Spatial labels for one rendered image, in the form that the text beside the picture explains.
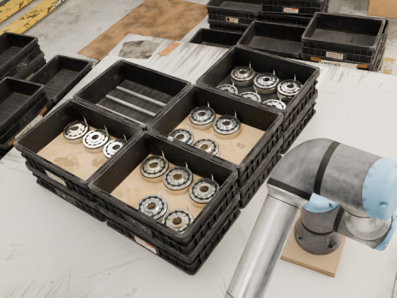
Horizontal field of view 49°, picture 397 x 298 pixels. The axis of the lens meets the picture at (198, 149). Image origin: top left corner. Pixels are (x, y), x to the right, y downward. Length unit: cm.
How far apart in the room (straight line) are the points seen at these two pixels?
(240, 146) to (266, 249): 74
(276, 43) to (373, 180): 216
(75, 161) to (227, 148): 57
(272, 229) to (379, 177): 23
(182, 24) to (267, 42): 126
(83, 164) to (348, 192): 107
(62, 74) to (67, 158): 140
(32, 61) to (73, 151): 143
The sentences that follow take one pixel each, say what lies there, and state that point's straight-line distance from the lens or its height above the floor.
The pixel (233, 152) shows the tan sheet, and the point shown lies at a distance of 159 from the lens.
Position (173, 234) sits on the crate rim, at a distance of 127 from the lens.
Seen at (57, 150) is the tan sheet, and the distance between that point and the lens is 179.
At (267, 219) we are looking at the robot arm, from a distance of 92.
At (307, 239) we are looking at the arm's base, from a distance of 142.
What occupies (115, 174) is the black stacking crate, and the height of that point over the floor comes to 88.
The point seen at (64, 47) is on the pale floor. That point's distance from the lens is 416.
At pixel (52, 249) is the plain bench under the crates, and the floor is 70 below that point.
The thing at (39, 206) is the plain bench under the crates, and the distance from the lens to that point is 181.
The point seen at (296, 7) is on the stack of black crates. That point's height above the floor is 54.
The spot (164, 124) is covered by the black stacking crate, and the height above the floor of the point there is 89.
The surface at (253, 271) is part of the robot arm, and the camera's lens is 93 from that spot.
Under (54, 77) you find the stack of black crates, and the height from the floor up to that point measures 38.
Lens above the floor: 197
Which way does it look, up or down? 45 degrees down
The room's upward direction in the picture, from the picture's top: 10 degrees counter-clockwise
